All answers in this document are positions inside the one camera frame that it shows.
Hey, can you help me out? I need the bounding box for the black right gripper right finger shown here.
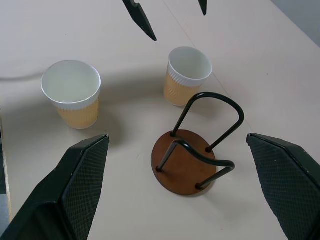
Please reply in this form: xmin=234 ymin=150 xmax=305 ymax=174
xmin=246 ymin=133 xmax=320 ymax=240

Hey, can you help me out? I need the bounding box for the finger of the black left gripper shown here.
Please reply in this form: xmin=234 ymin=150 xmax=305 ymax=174
xmin=122 ymin=0 xmax=158 ymax=42
xmin=198 ymin=0 xmax=208 ymax=17

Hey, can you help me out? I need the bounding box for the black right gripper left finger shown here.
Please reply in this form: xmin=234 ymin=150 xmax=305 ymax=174
xmin=0 ymin=134 xmax=111 ymax=240

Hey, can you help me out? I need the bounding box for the brown wire cup holder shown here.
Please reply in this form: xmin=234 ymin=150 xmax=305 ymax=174
xmin=151 ymin=92 xmax=245 ymax=198

